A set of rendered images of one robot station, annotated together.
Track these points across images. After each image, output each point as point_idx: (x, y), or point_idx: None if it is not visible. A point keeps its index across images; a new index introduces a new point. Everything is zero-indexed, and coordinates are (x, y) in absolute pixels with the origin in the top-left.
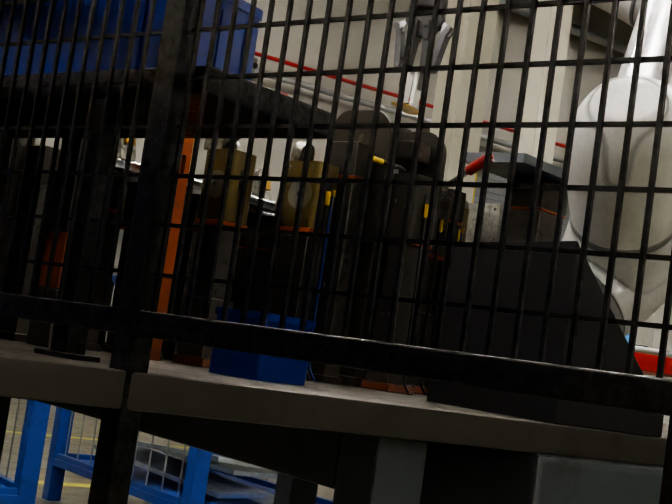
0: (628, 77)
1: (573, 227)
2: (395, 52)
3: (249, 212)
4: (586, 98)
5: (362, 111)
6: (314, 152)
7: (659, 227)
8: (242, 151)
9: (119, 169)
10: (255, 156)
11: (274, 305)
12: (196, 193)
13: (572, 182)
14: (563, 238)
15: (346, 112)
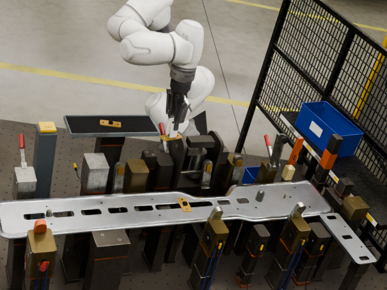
0: (207, 68)
1: (191, 111)
2: (185, 116)
3: (227, 213)
4: (213, 79)
5: (219, 136)
6: (233, 157)
7: None
8: (269, 160)
9: (302, 194)
10: (262, 160)
11: None
12: (264, 201)
13: (204, 100)
14: (187, 117)
15: (222, 141)
